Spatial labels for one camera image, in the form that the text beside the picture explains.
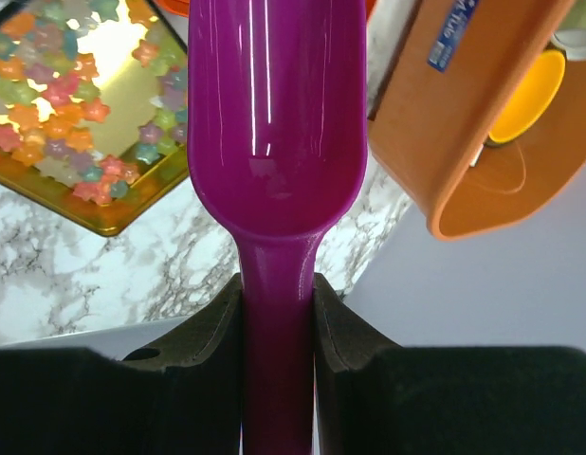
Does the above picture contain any orange plastic bin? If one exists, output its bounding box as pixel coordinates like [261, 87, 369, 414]
[369, 1, 586, 240]

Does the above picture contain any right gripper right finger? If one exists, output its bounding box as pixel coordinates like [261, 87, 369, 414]
[314, 275, 586, 454]

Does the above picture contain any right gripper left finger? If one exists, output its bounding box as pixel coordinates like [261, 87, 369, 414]
[0, 276, 242, 454]

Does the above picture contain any purple plastic scoop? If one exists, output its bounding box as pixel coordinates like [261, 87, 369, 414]
[188, 1, 368, 454]

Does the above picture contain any gold tin candy tray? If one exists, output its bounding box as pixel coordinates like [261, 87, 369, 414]
[0, 1, 188, 237]

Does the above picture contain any orange black bowl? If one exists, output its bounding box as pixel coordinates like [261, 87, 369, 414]
[487, 48, 566, 145]

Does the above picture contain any orange candy tray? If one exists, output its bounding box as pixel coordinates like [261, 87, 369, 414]
[155, 0, 190, 17]

